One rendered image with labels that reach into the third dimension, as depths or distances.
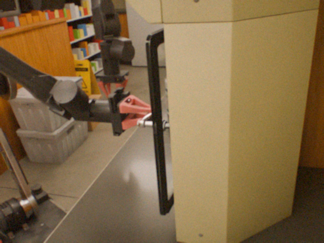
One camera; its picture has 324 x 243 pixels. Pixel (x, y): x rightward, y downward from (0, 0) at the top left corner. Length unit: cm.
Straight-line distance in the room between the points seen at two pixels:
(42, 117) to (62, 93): 215
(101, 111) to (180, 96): 24
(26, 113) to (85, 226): 219
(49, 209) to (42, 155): 104
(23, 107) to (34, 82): 214
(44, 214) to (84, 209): 122
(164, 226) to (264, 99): 39
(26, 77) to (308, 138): 77
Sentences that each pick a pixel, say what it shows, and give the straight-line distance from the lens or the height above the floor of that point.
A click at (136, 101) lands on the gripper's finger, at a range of 75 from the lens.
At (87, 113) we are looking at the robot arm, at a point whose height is 120.
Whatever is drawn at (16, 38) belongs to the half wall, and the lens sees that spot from 324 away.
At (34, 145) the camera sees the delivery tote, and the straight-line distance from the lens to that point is 306.
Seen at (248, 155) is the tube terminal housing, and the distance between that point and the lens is 64.
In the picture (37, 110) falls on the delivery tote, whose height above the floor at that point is 54.
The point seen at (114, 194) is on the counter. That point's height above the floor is 94.
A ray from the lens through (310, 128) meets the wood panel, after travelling 99.
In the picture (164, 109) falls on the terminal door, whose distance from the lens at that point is 65.
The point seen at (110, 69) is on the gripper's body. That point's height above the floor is 121.
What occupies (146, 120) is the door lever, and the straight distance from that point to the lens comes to 67.
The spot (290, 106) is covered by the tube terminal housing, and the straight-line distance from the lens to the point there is 67.
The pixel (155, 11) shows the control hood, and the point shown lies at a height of 143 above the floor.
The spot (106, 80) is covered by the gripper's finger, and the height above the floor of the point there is 117.
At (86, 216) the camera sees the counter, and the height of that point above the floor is 94.
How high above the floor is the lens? 148
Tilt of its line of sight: 25 degrees down
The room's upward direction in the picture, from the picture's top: 4 degrees counter-clockwise
